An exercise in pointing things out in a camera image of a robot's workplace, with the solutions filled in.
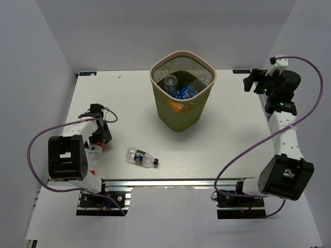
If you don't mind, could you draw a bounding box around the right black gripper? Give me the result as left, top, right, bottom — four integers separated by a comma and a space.
243, 69, 282, 98

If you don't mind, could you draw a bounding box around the red label water bottle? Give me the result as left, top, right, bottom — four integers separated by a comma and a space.
87, 142, 105, 176

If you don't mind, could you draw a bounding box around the blue label bottle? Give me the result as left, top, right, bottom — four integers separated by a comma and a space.
176, 75, 211, 100
164, 75, 178, 97

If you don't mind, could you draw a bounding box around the orange juice bottle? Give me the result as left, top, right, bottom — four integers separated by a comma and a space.
166, 101, 187, 113

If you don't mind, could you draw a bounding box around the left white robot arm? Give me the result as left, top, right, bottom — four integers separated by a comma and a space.
48, 103, 112, 206

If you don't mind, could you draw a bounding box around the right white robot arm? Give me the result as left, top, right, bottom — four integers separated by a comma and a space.
233, 69, 314, 206

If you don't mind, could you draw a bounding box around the green mesh waste bin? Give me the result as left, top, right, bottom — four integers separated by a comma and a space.
149, 51, 217, 132

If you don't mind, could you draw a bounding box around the right blue table label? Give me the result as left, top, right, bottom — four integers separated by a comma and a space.
232, 69, 251, 74

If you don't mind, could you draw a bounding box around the black cap cola bottle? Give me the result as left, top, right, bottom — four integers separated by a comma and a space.
126, 147, 159, 168

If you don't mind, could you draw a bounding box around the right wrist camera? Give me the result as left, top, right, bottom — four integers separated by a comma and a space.
265, 55, 289, 76

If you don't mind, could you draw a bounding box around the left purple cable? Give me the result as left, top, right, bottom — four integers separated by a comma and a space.
27, 108, 127, 216

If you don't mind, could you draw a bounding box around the purple cable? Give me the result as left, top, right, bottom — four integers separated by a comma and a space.
210, 55, 324, 218
27, 108, 127, 216

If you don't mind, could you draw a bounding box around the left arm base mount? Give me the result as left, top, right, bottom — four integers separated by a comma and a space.
76, 187, 133, 216

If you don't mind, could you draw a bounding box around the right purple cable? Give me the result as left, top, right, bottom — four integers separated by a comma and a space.
210, 55, 324, 218

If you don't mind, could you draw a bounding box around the aluminium table frame rail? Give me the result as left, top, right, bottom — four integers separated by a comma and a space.
103, 178, 244, 189

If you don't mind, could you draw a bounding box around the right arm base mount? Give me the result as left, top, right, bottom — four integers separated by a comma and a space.
211, 191, 266, 220

